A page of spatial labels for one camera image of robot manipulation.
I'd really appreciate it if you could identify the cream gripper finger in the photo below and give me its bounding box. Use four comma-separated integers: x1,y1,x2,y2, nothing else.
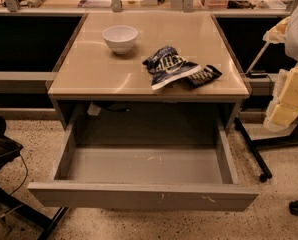
263,99,298,131
279,64,298,107

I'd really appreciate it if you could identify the blue chip bag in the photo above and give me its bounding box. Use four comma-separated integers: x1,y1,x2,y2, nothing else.
142,45,201,90

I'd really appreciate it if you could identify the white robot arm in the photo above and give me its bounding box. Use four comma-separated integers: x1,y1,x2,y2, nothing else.
263,6,298,132

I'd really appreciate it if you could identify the open grey drawer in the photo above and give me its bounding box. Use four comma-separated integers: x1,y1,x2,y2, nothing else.
28,103,258,211

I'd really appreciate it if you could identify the beige top drawer cabinet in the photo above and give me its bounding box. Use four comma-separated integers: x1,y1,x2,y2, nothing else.
48,11,249,128

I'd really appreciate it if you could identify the white rod with black base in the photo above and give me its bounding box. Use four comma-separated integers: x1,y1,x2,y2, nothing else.
245,42,270,76

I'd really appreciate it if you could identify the black snack bar wrapper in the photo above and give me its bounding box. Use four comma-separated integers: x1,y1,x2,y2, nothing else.
185,65,222,87

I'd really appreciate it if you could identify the white ceramic bowl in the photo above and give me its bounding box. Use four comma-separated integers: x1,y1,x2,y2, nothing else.
102,25,138,54

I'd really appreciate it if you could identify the black stand with cable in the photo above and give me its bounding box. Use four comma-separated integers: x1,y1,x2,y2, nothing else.
0,120,63,240

